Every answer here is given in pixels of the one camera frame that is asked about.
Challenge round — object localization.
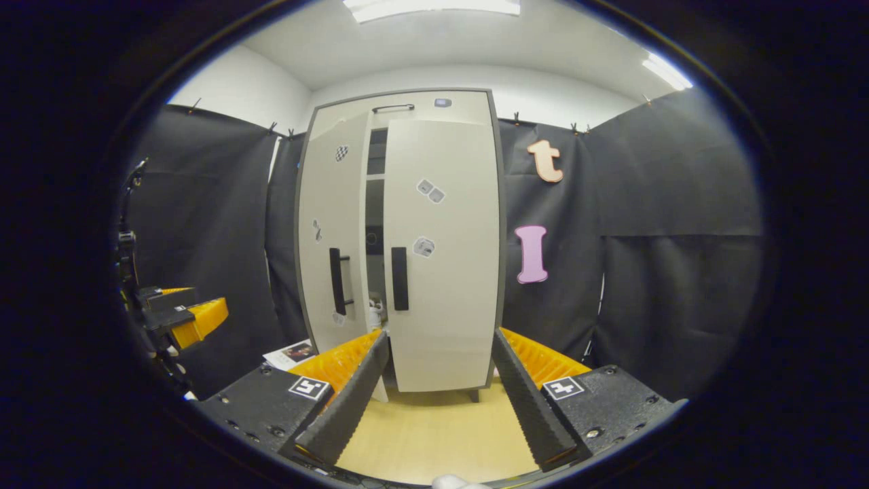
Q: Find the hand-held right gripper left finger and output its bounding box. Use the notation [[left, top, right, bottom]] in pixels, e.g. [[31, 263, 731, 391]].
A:
[[197, 329, 391, 469]]

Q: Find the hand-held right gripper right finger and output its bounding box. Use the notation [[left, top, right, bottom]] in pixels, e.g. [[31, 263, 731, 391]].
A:
[[490, 328, 688, 474]]

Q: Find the grey shoe cabinet door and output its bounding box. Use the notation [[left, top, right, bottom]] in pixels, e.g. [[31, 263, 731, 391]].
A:
[[299, 112, 389, 403], [384, 119, 502, 393]]

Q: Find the grey shoe cabinet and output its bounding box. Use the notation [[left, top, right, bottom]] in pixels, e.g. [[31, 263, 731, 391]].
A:
[[294, 88, 506, 403]]

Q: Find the stack of magazines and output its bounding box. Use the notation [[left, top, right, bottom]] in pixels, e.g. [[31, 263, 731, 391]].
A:
[[263, 340, 316, 371]]

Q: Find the small ceiling light panel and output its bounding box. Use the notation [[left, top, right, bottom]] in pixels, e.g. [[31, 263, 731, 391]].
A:
[[642, 53, 693, 91]]

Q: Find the large ceiling light panel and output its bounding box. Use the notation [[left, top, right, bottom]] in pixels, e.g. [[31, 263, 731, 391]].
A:
[[343, 0, 521, 24]]

